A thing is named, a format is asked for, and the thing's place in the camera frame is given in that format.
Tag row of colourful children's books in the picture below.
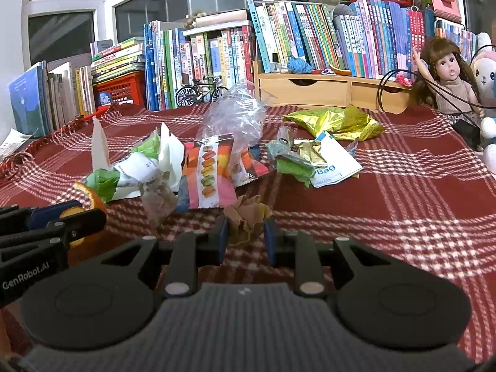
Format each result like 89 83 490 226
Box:
245 0 435 79

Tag brown haired doll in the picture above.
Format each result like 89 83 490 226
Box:
409 38 486 125

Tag green snack packet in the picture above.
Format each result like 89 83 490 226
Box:
131 131 162 159

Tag orange peel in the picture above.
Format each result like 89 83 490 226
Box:
69 181 108 264

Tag wooden desk organizer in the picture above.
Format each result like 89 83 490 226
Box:
253 60 412 115

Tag red plaid blanket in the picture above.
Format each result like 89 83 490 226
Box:
0 103 496 361

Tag crumpled clear wrapper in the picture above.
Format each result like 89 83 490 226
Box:
140 180 179 230

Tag small gold wrapper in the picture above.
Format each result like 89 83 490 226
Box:
291 139 328 168

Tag stack of flat books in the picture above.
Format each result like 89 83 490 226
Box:
90 37 146 84

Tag row of pale books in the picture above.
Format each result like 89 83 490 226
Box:
8 60 97 139

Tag orange snack packet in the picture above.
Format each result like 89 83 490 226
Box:
232 144 272 187

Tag black cable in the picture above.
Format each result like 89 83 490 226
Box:
378 48 496 115

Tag brown paper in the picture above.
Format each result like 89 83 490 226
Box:
224 195 272 246

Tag red plastic crate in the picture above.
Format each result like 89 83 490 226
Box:
94 72 147 107

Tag row of blue spine books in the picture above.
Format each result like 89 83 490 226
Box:
143 19 257 112

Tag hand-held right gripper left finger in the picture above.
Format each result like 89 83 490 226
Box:
101 216 230 296

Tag macaron print snack packet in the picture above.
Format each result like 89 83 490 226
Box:
176 134 238 213

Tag miniature black bicycle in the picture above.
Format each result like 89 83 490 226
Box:
175 75 230 108

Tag white paper bag blue print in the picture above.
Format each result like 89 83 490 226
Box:
309 131 364 189

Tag row of thin books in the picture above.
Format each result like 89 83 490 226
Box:
434 19 478 64

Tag white pink plush rabbit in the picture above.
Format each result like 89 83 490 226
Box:
470 33 496 97

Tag wooden bead string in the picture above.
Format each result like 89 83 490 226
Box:
181 9 212 29

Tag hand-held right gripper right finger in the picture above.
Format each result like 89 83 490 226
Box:
264 220 392 297

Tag crumpled green wrapper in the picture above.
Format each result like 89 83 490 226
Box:
267 139 316 187

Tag green crumpled paper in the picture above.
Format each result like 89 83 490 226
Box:
84 168 122 203

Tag gold foil bag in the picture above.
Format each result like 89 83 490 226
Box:
284 104 385 142

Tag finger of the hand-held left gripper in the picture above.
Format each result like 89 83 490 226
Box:
0 199 84 237
0 208 108 266

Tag blue yarn ball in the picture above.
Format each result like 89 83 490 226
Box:
286 55 314 75

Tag crumpled white receipt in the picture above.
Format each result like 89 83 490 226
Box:
115 153 160 187

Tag tall white paper strip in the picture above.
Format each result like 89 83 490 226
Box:
91 115 112 172

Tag clear plastic bag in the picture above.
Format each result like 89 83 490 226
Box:
197 81 272 152

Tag black power adapter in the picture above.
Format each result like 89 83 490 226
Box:
453 118 482 151

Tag white leaflet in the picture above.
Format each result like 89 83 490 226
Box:
0 129 36 164

